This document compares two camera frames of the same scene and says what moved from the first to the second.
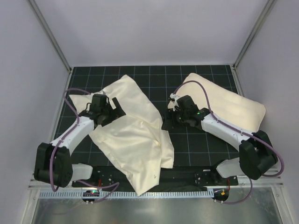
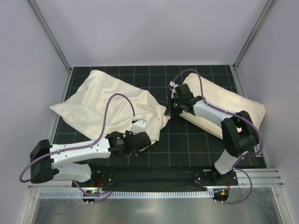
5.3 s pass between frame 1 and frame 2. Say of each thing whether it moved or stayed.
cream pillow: stayed
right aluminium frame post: stayed
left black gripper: moved
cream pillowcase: moved
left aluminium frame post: stayed
